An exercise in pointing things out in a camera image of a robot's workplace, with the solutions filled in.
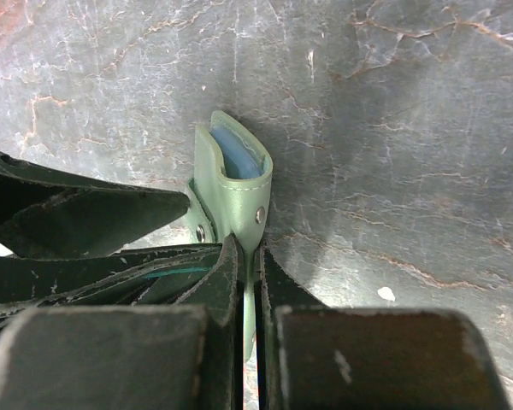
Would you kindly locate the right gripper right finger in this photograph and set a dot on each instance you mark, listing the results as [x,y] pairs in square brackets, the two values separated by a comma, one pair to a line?
[311,356]

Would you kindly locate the green card holder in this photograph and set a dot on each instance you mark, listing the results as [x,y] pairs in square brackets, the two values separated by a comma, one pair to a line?
[229,193]

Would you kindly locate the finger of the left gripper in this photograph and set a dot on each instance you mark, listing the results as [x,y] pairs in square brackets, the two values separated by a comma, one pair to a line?
[26,283]
[50,214]

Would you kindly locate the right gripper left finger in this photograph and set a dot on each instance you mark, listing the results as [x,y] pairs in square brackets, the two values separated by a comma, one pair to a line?
[171,342]

